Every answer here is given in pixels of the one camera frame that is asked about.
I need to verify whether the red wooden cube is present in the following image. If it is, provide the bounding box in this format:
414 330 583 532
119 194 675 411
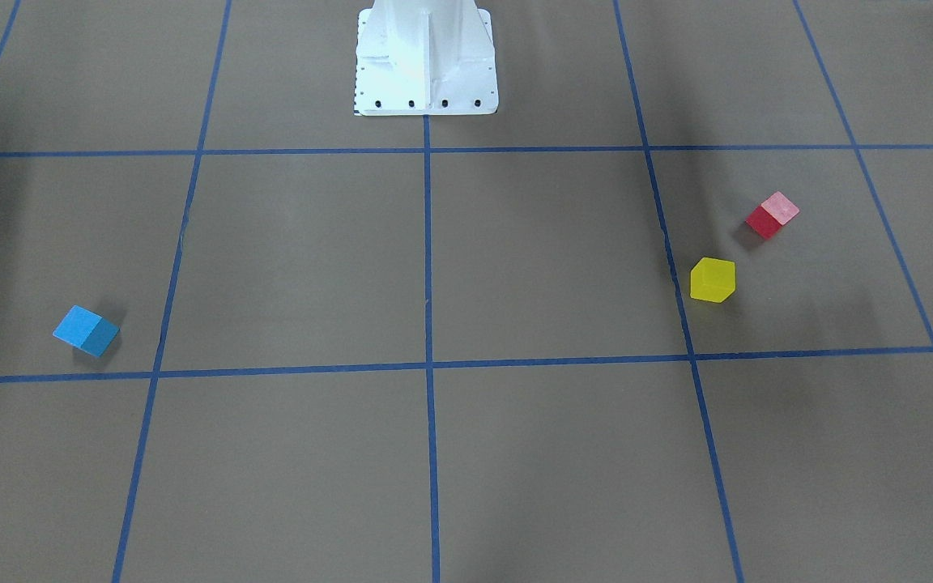
745 191 800 240

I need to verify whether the yellow wooden cube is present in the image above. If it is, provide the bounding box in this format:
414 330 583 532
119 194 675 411
689 256 737 304

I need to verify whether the blue wooden cube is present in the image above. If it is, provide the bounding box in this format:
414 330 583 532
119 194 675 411
53 305 120 358

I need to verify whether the white metal camera stand base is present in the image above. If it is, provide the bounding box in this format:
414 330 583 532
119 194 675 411
353 1 500 116

